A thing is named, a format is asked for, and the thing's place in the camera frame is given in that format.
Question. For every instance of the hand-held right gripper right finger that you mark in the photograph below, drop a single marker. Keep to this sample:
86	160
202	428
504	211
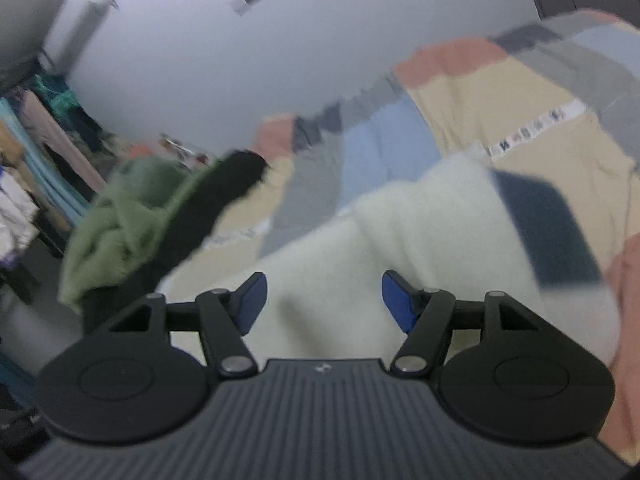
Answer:
397	302

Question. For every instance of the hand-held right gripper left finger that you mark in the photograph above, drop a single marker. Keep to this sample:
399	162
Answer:
252	300

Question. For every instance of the cream sweater with blue stripes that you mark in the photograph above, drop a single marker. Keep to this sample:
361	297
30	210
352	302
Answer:
425	230

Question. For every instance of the black garment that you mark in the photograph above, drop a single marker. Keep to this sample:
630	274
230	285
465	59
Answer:
205	205

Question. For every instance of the green fleece jacket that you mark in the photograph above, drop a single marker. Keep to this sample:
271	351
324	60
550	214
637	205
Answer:
120	230

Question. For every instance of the orange box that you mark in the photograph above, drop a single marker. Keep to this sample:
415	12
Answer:
140	151

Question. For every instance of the patchwork blanket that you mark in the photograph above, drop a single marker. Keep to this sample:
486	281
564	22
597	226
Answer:
500	100

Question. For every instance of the light blue hanging garment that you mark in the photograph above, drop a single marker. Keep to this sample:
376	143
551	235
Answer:
47	180

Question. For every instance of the white puffer jacket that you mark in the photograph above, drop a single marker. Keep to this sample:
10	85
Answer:
15	215

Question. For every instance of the white overhead unit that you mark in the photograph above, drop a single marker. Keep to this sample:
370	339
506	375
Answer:
30	15

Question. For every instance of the white wall pipe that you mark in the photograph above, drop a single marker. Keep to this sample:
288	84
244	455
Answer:
82	25

